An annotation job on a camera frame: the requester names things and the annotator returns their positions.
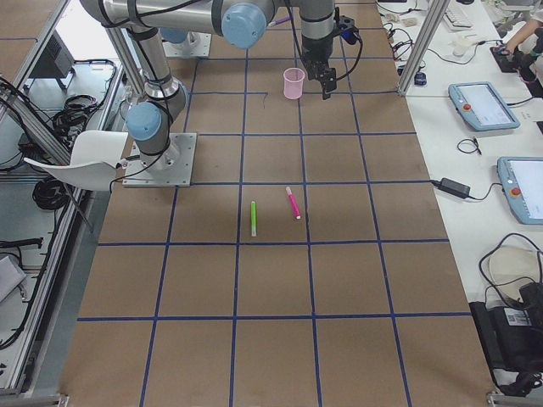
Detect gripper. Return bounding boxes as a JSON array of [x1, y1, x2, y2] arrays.
[[303, 50, 337, 100]]

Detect purple pen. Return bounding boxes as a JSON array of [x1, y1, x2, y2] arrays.
[[267, 17, 291, 28]]

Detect pink pen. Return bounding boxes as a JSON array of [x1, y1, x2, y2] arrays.
[[285, 187, 301, 220]]

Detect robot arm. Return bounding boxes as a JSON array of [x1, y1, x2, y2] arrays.
[[82, 1, 339, 170]]

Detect pink mesh cup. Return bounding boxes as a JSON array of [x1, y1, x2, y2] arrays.
[[283, 68, 305, 100]]

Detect teach pendant near cup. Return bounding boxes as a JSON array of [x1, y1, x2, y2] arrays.
[[448, 82, 520, 131]]

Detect green pen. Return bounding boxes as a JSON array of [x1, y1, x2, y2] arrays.
[[250, 201, 258, 237]]

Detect black power adapter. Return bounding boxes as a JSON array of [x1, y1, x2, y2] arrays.
[[430, 177, 470, 199]]

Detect teach pendant far side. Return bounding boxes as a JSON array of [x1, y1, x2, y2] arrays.
[[497, 157, 542, 225]]

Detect white chair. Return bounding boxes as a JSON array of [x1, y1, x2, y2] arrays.
[[25, 130, 128, 191]]

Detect black equipment box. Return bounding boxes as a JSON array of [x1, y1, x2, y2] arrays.
[[469, 282, 542, 397]]

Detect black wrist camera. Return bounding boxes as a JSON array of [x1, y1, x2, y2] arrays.
[[334, 15, 358, 45]]

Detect aluminium frame post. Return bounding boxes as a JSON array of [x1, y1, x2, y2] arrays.
[[398, 0, 449, 96]]

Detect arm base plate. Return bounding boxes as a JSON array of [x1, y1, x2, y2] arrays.
[[160, 28, 212, 59], [122, 133, 197, 187]]

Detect black cable loop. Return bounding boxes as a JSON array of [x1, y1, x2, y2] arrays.
[[456, 136, 483, 156]]

